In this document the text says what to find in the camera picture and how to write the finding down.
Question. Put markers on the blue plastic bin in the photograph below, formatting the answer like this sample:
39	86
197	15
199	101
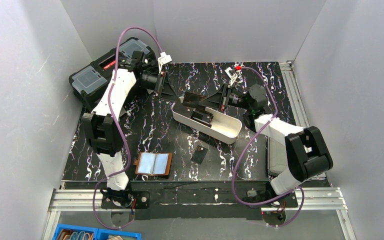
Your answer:
74	232

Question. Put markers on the black card stack near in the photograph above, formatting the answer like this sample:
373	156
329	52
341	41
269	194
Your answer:
204	118

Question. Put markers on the black VIP card on mat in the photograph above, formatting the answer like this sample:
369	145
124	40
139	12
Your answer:
199	154

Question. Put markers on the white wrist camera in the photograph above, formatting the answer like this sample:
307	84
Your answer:
232	73
163	59

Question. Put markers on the brown leather card holder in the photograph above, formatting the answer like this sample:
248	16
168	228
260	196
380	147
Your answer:
153	164

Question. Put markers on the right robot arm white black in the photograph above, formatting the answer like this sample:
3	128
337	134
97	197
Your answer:
306	151

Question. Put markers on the white oblong tray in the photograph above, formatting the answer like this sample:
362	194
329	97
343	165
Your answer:
224	127

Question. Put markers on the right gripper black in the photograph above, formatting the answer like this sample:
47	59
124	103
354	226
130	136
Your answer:
225	98

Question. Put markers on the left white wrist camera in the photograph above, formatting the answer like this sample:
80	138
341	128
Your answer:
163	59

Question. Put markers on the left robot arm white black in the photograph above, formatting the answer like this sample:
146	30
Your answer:
101	124

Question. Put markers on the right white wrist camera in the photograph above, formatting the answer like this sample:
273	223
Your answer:
232	73

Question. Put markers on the black vip card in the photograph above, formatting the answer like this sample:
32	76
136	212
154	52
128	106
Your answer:
199	154
192	100

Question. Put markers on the black toolbox clear lids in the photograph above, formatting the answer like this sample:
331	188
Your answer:
90	83

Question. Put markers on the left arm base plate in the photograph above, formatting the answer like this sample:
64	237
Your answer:
136	200

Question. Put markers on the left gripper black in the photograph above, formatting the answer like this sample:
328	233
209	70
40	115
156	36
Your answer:
159	84

